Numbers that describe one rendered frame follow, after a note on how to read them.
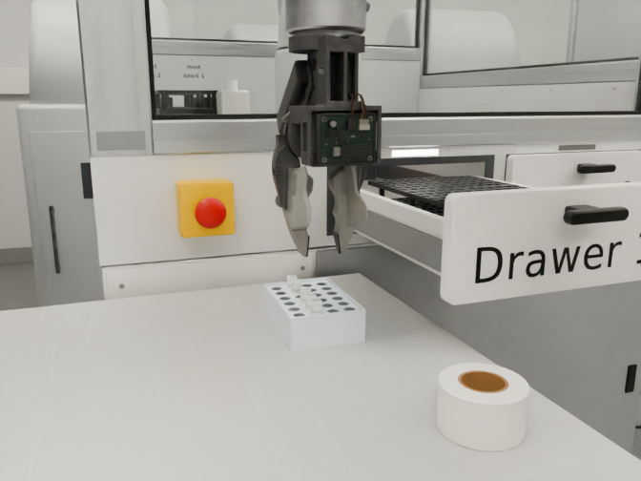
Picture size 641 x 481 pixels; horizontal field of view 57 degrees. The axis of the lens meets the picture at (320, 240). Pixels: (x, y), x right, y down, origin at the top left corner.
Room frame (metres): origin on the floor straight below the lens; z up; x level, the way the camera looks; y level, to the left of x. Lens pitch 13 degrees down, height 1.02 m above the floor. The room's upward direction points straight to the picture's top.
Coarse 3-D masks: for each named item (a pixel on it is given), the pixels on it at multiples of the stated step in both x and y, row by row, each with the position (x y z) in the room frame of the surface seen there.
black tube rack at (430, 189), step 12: (372, 180) 0.87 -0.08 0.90; (384, 180) 0.88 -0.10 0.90; (396, 180) 0.87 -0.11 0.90; (408, 180) 0.87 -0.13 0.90; (420, 180) 0.87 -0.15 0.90; (432, 180) 0.87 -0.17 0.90; (444, 180) 0.87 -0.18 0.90; (456, 180) 0.88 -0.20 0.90; (468, 180) 0.87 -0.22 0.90; (480, 180) 0.87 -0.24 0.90; (492, 180) 0.87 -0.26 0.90; (396, 192) 0.78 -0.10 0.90; (408, 192) 0.76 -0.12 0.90; (420, 192) 0.76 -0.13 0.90; (432, 192) 0.76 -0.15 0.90; (444, 192) 0.76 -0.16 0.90; (456, 192) 0.77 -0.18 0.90; (408, 204) 0.83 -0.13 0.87; (420, 204) 0.83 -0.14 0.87; (432, 204) 0.70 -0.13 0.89
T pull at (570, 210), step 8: (568, 208) 0.59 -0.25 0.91; (576, 208) 0.58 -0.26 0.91; (584, 208) 0.58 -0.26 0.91; (592, 208) 0.57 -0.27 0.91; (600, 208) 0.57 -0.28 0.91; (608, 208) 0.57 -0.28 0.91; (616, 208) 0.58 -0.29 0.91; (624, 208) 0.58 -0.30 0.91; (568, 216) 0.56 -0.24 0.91; (576, 216) 0.56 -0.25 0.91; (584, 216) 0.56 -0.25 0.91; (592, 216) 0.56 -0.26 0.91; (600, 216) 0.57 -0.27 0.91; (608, 216) 0.57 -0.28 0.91; (616, 216) 0.57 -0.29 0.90; (624, 216) 0.58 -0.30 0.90; (576, 224) 0.56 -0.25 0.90
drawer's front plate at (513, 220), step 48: (480, 192) 0.57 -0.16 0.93; (528, 192) 0.58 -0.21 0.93; (576, 192) 0.60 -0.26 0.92; (624, 192) 0.62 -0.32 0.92; (480, 240) 0.56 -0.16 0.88; (528, 240) 0.58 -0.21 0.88; (576, 240) 0.60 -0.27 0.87; (624, 240) 0.63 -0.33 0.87; (480, 288) 0.56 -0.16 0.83; (528, 288) 0.58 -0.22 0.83; (576, 288) 0.61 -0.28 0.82
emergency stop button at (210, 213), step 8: (200, 200) 0.74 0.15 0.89; (208, 200) 0.74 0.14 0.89; (216, 200) 0.74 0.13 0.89; (200, 208) 0.73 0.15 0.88; (208, 208) 0.74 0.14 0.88; (216, 208) 0.74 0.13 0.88; (224, 208) 0.75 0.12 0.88; (200, 216) 0.73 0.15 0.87; (208, 216) 0.73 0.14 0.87; (216, 216) 0.74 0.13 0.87; (224, 216) 0.75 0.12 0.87; (200, 224) 0.74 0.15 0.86; (208, 224) 0.74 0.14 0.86; (216, 224) 0.74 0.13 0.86
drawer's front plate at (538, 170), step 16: (512, 160) 0.96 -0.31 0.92; (528, 160) 0.97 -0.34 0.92; (544, 160) 0.98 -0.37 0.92; (560, 160) 0.99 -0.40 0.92; (576, 160) 1.00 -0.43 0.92; (592, 160) 1.02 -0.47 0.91; (608, 160) 1.03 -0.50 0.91; (624, 160) 1.04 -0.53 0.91; (640, 160) 1.05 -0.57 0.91; (512, 176) 0.96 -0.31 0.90; (528, 176) 0.97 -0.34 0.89; (544, 176) 0.98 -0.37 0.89; (560, 176) 0.99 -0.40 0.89; (576, 176) 1.01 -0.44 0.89; (592, 176) 1.02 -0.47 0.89; (608, 176) 1.03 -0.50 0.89; (624, 176) 1.04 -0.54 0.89; (640, 176) 1.05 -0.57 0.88
